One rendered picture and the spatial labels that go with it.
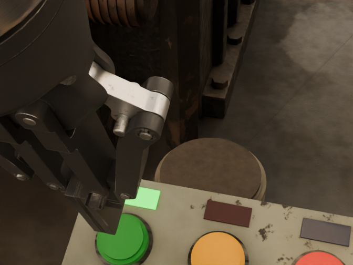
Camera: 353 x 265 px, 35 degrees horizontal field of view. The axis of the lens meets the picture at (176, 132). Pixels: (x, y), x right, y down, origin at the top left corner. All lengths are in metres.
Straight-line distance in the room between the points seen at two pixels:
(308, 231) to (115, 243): 0.15
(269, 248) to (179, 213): 0.08
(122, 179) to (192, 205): 0.17
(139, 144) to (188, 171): 0.37
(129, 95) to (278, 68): 1.41
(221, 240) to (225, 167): 0.19
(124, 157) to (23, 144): 0.05
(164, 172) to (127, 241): 0.18
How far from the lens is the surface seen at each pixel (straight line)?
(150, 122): 0.22
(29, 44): 0.18
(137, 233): 0.44
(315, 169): 1.35
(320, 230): 0.45
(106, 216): 0.36
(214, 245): 0.43
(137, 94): 0.23
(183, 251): 0.44
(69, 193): 0.33
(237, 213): 0.45
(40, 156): 0.29
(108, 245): 0.44
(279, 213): 0.45
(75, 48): 0.20
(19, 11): 0.16
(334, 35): 1.79
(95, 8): 1.00
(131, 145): 0.24
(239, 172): 0.61
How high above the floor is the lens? 0.96
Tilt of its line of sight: 43 degrees down
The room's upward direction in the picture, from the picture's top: 2 degrees counter-clockwise
